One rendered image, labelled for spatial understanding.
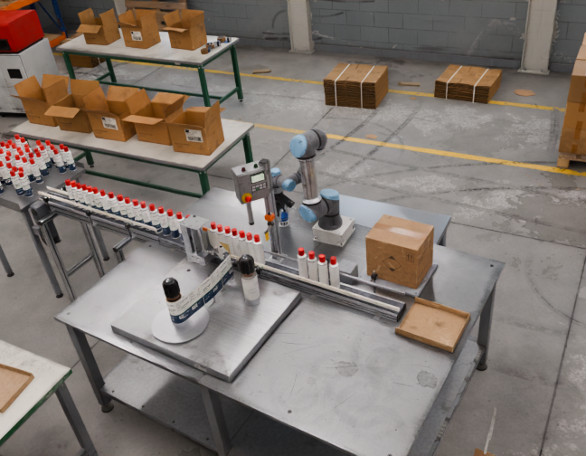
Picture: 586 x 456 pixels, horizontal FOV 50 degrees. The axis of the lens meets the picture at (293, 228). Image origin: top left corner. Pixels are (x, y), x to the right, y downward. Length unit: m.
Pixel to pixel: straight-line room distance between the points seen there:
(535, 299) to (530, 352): 0.53
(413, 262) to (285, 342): 0.79
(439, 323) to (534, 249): 2.08
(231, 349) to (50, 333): 2.15
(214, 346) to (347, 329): 0.69
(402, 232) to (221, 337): 1.12
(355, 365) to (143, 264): 1.55
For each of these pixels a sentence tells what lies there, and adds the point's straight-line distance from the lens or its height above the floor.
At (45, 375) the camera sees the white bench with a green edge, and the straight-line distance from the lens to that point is 3.54.
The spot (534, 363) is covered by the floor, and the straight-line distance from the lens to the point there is 4.35.
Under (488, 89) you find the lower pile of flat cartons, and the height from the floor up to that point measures 0.18.
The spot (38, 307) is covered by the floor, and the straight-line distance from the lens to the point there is 5.34.
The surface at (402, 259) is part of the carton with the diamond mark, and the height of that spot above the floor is 1.04.
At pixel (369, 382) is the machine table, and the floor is 0.83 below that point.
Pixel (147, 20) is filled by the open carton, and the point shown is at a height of 1.08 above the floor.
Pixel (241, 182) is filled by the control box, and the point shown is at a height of 1.43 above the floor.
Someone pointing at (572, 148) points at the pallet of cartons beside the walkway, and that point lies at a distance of 6.28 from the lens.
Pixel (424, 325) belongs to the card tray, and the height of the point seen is 0.83.
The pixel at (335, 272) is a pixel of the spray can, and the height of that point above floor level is 1.00.
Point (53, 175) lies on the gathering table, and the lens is 5.16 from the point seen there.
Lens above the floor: 3.14
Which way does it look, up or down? 35 degrees down
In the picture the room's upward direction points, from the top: 7 degrees counter-clockwise
